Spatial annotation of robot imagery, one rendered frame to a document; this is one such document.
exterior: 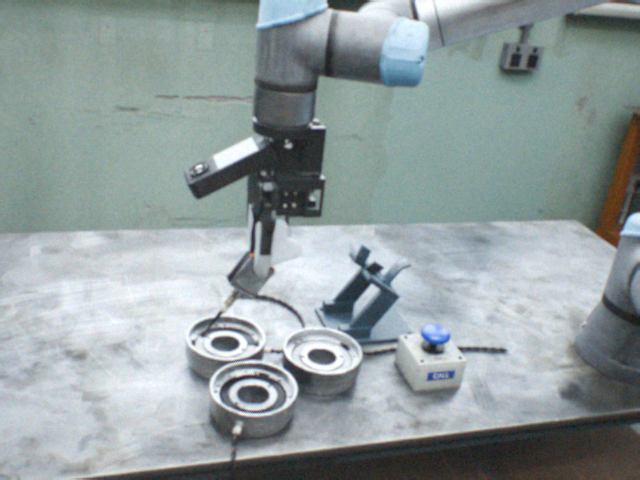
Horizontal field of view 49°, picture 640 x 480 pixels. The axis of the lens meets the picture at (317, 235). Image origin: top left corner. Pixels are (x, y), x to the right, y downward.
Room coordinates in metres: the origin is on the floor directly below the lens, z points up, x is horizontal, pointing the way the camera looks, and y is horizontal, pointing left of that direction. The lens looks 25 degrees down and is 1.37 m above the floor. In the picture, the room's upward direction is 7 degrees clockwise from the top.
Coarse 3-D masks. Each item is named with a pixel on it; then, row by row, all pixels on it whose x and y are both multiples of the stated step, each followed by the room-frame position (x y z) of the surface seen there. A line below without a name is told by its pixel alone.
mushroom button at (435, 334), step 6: (432, 324) 0.82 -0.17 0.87; (426, 330) 0.81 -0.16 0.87; (432, 330) 0.81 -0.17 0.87; (438, 330) 0.81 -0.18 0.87; (444, 330) 0.81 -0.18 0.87; (426, 336) 0.80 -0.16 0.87; (432, 336) 0.79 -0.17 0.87; (438, 336) 0.80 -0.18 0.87; (444, 336) 0.80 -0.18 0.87; (450, 336) 0.81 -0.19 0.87; (432, 342) 0.79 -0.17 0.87; (438, 342) 0.79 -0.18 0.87; (444, 342) 0.79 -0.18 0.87
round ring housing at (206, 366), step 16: (208, 320) 0.82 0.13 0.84; (224, 320) 0.83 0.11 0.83; (240, 320) 0.83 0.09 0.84; (192, 336) 0.79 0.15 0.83; (208, 336) 0.80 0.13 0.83; (224, 336) 0.80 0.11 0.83; (240, 336) 0.80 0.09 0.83; (256, 336) 0.81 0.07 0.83; (192, 352) 0.75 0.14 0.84; (208, 352) 0.76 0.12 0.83; (224, 352) 0.76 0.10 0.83; (240, 352) 0.77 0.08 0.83; (256, 352) 0.76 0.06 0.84; (208, 368) 0.73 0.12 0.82
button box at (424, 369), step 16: (400, 336) 0.83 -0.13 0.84; (416, 336) 0.83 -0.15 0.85; (400, 352) 0.82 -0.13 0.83; (416, 352) 0.79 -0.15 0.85; (432, 352) 0.79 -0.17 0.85; (448, 352) 0.80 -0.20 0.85; (400, 368) 0.81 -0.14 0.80; (416, 368) 0.77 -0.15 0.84; (432, 368) 0.77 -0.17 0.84; (448, 368) 0.78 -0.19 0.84; (464, 368) 0.79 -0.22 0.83; (416, 384) 0.77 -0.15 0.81; (432, 384) 0.77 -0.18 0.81; (448, 384) 0.78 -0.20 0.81
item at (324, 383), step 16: (288, 336) 0.80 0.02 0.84; (304, 336) 0.82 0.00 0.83; (320, 336) 0.83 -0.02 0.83; (336, 336) 0.83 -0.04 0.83; (288, 352) 0.78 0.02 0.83; (304, 352) 0.79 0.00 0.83; (320, 352) 0.80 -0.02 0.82; (336, 352) 0.79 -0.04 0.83; (352, 352) 0.80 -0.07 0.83; (288, 368) 0.75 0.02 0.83; (304, 368) 0.73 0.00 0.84; (320, 368) 0.75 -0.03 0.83; (336, 368) 0.76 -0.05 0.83; (352, 368) 0.75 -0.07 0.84; (304, 384) 0.73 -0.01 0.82; (320, 384) 0.73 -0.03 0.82; (336, 384) 0.73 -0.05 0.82
